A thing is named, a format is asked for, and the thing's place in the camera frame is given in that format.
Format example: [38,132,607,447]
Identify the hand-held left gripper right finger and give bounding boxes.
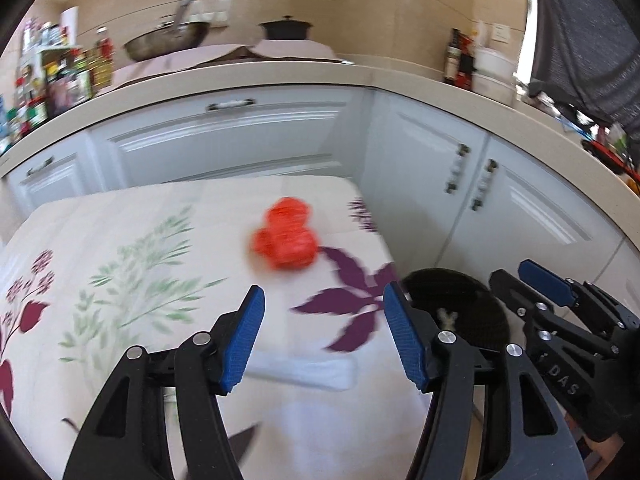
[384,281,586,480]

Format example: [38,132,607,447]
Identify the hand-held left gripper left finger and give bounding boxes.
[62,286,266,480]

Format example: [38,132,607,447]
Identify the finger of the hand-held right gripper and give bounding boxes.
[518,259,628,333]
[490,269,616,358]

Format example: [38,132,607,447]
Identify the black trash bin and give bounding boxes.
[402,268,511,361]

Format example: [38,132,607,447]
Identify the red plastic bag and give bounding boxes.
[250,196,318,272]

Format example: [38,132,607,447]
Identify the floral tablecloth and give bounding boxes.
[0,175,441,480]

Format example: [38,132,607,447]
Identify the colourful packets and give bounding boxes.
[520,80,640,181]

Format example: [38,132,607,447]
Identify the white lidded pot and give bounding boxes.
[472,47,516,106]

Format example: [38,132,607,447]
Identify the red packet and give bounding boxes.
[457,32,476,88]

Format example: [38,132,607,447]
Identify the dark glass bottle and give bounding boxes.
[444,28,463,83]

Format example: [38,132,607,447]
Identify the small white cabinet door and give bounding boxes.
[0,152,93,211]

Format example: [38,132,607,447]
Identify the person's dark grey clothing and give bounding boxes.
[525,0,640,136]

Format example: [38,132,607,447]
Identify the white kitchen cabinets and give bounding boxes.
[0,60,640,251]

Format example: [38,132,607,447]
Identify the metal wok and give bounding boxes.
[123,0,211,61]

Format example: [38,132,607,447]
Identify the black lidded pot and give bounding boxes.
[258,15,314,41]

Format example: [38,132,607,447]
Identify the group of condiment bottles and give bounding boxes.
[0,7,116,156]

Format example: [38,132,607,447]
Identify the white wall switches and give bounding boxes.
[192,0,233,23]

